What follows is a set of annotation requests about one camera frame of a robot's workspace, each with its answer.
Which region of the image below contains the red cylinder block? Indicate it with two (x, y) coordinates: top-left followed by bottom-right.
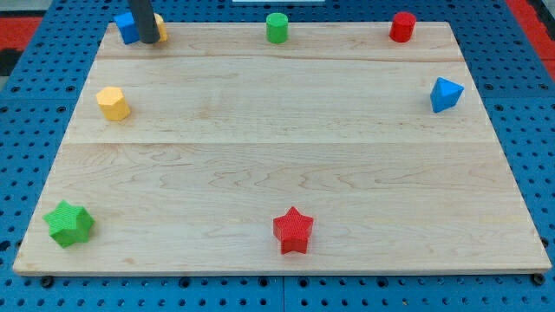
(389, 11), (416, 42)

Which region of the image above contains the red star block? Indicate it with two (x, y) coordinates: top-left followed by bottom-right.
(273, 206), (314, 254)

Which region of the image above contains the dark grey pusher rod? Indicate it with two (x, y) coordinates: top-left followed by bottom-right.
(127, 0), (160, 44)

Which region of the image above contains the yellow heart block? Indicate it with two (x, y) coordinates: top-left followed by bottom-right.
(153, 13), (168, 42)

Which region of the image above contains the green cylinder block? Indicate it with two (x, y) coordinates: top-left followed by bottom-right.
(265, 12), (289, 44)

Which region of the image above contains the blue cube block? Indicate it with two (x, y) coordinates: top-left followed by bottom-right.
(114, 11), (140, 45)

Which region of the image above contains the yellow hexagon block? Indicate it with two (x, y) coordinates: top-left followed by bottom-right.
(95, 87), (131, 121)

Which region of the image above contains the green star block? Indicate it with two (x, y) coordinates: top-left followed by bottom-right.
(42, 200), (95, 248)

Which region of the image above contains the light wooden board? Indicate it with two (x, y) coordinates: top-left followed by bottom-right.
(13, 22), (552, 276)

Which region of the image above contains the blue triangle block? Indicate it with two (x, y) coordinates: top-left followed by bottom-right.
(430, 77), (464, 114)

